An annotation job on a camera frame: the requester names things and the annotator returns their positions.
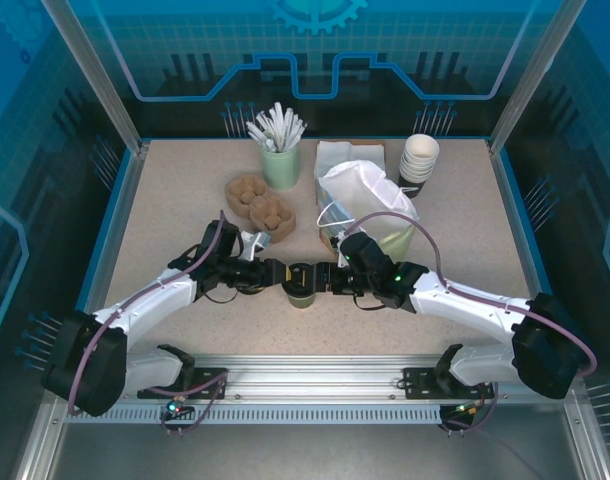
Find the aluminium mounting rail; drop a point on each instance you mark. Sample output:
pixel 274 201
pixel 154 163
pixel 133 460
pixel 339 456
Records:
pixel 310 375

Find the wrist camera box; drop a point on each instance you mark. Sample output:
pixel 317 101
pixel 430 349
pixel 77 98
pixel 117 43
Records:
pixel 256 245
pixel 341 235

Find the green paper takeout bag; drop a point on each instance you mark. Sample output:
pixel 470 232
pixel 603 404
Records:
pixel 395 240

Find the small LED circuit board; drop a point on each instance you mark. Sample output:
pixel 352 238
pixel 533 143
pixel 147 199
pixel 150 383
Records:
pixel 465 409
pixel 175 407

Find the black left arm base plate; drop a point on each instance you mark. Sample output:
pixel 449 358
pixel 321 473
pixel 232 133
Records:
pixel 207 390

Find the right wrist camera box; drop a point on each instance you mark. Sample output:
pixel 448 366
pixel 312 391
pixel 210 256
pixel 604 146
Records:
pixel 341 235

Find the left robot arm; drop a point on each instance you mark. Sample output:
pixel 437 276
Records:
pixel 150 300

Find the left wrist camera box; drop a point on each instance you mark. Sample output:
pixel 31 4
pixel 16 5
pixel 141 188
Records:
pixel 256 245

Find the stack of paper cups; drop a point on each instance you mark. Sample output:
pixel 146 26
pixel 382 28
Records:
pixel 415 175

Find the white wrapped straw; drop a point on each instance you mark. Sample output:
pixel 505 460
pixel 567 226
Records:
pixel 288 125
pixel 295 132
pixel 266 130
pixel 300 135
pixel 277 122
pixel 259 138

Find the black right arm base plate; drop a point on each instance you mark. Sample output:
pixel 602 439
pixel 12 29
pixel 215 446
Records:
pixel 420 382

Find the green straw holder cup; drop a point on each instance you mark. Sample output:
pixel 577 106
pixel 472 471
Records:
pixel 281 170

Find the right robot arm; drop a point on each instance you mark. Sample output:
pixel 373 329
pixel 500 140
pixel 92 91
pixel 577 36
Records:
pixel 465 300

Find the aluminium frame post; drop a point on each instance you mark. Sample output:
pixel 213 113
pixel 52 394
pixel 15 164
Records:
pixel 97 75
pixel 534 75

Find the left aluminium frame post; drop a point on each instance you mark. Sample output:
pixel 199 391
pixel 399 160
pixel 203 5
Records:
pixel 97 75

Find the blue table border frame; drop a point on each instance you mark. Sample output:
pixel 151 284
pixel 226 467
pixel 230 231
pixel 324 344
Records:
pixel 114 202

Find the grey metal tray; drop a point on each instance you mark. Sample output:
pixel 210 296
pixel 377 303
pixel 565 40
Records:
pixel 305 450

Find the right aluminium frame post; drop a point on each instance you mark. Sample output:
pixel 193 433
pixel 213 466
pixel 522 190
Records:
pixel 534 75

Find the white paper napkin stack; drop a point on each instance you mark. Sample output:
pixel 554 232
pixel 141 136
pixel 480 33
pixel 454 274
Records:
pixel 330 155

